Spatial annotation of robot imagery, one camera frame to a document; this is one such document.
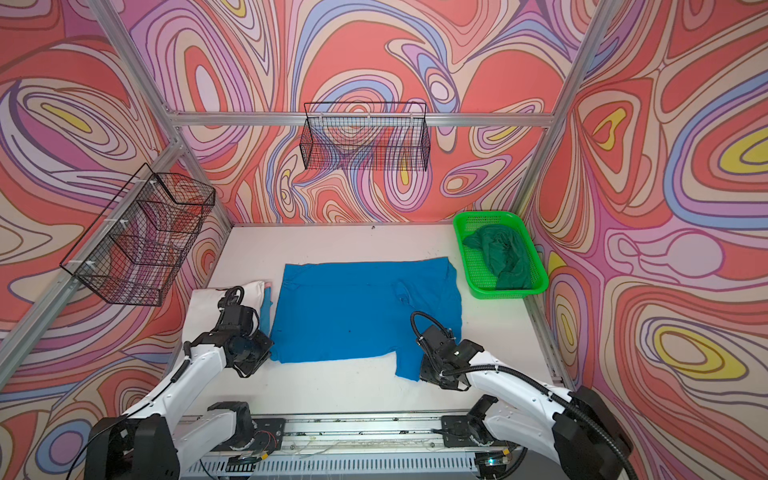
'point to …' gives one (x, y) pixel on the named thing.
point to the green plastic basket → (481, 280)
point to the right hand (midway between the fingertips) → (433, 381)
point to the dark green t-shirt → (506, 253)
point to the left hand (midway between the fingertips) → (279, 347)
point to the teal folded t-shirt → (265, 310)
